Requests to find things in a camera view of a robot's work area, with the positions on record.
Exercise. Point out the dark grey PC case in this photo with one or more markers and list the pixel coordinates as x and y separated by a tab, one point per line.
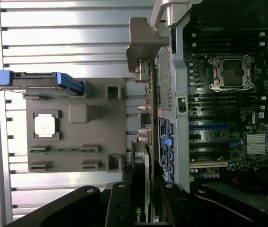
178	71

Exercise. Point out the silver chipset heatsink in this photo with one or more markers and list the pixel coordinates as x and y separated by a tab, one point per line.
256	144

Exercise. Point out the silver CPU chip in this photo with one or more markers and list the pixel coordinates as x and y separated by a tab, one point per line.
45	125

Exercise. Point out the grey parts rack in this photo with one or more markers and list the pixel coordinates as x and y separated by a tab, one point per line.
77	137

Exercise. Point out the white expansion slot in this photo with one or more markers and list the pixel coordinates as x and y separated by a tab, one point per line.
209	164

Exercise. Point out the hard disk with blue carrier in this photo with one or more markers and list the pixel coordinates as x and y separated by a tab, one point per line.
1	78

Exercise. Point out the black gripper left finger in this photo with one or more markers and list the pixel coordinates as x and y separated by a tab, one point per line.
119	205

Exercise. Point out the green motherboard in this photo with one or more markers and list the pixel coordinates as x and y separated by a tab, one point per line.
242	113

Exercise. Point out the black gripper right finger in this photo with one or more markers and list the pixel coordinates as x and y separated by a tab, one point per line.
176	205

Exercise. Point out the metal CPU socket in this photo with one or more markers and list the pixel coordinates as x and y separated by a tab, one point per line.
230	73

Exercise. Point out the green loose RAM stick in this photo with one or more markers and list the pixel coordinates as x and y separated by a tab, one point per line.
63	150

